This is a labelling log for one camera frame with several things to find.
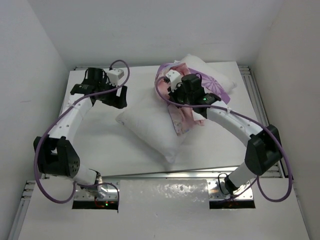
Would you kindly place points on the aluminium frame rail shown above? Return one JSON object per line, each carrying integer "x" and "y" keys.
{"x": 279, "y": 170}

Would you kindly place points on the white pillow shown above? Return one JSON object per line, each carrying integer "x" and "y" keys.
{"x": 163, "y": 126}

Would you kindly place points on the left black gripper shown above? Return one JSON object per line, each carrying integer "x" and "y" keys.
{"x": 117, "y": 101}

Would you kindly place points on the white front cover board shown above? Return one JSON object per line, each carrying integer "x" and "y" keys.
{"x": 164, "y": 210}

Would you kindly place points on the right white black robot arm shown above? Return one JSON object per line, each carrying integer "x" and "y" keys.
{"x": 262, "y": 143}

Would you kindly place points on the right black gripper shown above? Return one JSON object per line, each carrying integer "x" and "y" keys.
{"x": 173, "y": 93}

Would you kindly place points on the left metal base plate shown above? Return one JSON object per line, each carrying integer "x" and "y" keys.
{"x": 107, "y": 191}

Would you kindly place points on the pink purple pillowcase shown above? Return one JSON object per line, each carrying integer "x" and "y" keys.
{"x": 213, "y": 82}

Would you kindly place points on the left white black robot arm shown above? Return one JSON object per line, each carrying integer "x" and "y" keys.
{"x": 56, "y": 154}

